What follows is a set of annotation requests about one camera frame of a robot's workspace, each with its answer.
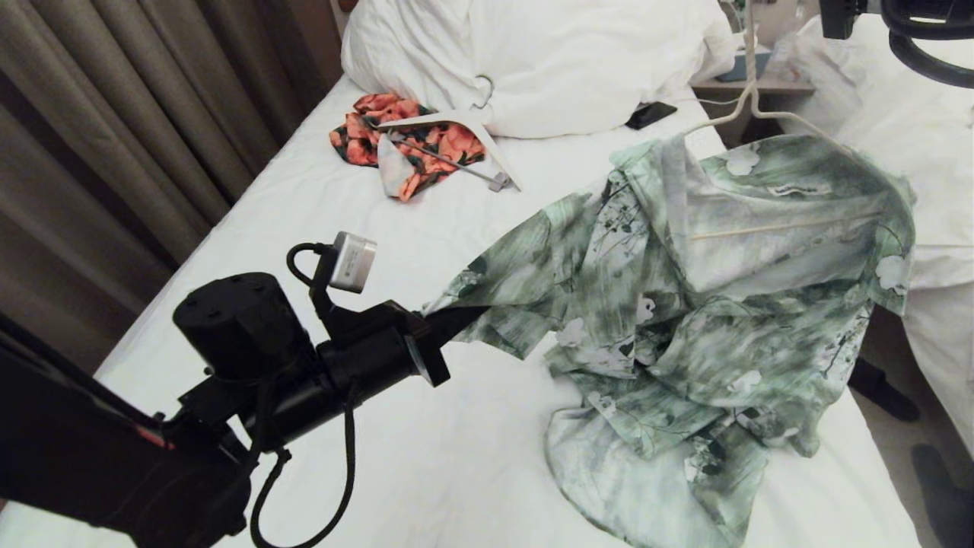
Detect cream wire clothes hanger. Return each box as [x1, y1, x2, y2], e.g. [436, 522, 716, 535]
[681, 0, 887, 241]

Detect orange floral garment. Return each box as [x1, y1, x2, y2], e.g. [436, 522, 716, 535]
[328, 93, 488, 203]

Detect brown wooden headboard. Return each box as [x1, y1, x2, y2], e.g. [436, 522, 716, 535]
[329, 0, 368, 39]

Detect green floral short-sleeve shirt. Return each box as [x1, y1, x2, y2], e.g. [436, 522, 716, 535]
[422, 134, 917, 548]

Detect wooden nightstand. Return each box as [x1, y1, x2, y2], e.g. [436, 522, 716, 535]
[690, 75, 816, 148]

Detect white charging cable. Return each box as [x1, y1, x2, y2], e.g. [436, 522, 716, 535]
[662, 88, 757, 108]

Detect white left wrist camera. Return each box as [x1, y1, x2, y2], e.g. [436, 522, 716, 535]
[329, 231, 378, 295]

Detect black smartphone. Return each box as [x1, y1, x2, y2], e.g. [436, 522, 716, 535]
[625, 101, 678, 131]

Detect brown pleated curtain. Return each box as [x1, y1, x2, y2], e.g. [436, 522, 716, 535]
[0, 0, 345, 374]

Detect smooth black left arm cable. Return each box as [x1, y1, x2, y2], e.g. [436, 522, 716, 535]
[0, 312, 164, 427]

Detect white wooden clothes hanger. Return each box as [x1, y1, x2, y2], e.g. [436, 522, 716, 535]
[377, 75, 524, 193]

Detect black slipper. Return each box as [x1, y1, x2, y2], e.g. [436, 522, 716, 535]
[848, 358, 920, 423]

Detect braided black left arm cable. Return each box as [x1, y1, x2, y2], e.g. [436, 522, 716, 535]
[250, 381, 358, 548]

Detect white bunched duvet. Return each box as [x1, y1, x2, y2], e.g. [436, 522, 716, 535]
[340, 0, 737, 140]
[772, 14, 974, 290]

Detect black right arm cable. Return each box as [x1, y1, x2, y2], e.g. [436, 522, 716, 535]
[881, 0, 974, 89]

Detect blue tissue box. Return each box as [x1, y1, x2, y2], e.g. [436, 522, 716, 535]
[715, 29, 773, 83]

